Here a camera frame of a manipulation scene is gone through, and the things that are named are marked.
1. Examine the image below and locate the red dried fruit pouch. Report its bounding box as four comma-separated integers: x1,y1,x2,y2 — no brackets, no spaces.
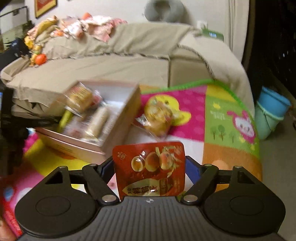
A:
112,142,186,199

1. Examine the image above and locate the pink cardboard box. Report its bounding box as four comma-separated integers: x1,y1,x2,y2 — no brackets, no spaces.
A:
36,80,141,164

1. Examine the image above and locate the yellow snack packet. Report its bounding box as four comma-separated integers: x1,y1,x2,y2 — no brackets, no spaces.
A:
58,109,75,132

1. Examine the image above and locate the bread bun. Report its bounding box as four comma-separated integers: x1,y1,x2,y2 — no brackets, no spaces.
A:
132,98,183,140

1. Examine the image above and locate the small bread labelled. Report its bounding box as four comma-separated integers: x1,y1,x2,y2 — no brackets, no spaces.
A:
65,82,103,115

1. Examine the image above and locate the colourful play mat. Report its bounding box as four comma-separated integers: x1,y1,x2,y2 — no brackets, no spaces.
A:
1,80,262,237

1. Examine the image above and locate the teal plastic bucket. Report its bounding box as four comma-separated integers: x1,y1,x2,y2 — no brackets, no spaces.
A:
255,102,284,140

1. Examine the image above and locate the blue plastic bucket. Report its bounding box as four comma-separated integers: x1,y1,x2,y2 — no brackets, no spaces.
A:
257,86,292,118

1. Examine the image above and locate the orange toy ball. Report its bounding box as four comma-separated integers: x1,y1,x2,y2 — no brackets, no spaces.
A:
35,54,47,66

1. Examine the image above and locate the beige sofa with cover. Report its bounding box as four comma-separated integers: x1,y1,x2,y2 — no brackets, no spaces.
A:
1,23,254,114

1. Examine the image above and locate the green digital clock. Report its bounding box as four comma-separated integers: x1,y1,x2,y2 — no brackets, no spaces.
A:
202,28,224,42

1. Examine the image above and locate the pink baby clothes pile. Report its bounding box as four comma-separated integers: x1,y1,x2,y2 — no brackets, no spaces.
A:
50,15,127,42

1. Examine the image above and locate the yellow plush toy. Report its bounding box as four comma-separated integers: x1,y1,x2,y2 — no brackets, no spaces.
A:
24,16,58,49

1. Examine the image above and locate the grey neck pillow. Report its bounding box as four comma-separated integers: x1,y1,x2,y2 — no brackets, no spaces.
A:
144,0,185,23

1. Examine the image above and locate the white curtain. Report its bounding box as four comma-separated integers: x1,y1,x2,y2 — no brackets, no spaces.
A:
229,0,250,61

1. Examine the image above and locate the white wall socket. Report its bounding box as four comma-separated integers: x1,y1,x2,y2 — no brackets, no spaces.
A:
196,20,208,29

